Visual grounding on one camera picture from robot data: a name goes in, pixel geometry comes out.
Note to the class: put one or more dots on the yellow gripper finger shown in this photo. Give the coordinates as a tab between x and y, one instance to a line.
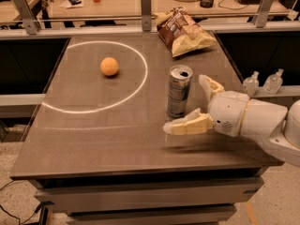
193	123
210	86

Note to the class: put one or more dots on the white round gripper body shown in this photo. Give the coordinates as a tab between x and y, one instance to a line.
229	112

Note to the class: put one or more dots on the silver blue redbull can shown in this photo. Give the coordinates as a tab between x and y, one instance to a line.
179	84

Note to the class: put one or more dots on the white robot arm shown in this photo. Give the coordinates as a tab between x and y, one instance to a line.
275	128

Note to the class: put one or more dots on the clear sanitizer bottle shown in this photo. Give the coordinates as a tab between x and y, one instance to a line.
251	84
273	82

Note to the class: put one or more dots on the brown yellow chip bag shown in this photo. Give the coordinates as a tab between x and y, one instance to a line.
181	33

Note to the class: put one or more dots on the upper metal drawer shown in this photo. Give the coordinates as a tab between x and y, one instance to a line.
150	195

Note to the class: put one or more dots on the metal drawer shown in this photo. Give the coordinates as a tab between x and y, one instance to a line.
194	215
150	195

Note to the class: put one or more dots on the black mesh pen cup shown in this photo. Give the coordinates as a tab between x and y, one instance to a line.
206	3

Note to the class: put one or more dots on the orange fruit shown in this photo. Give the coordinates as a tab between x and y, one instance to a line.
109	66

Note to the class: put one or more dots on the lower metal drawer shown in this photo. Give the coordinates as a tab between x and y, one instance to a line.
194	215

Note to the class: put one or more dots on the right metal bracket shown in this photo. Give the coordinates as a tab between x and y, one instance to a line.
260	19

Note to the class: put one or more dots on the metal bracket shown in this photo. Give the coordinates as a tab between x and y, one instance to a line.
29	20
260	19
146	15

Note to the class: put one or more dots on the middle metal bracket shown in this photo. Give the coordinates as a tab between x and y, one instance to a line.
146	15

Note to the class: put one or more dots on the left metal bracket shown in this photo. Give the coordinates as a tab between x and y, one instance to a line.
29	20

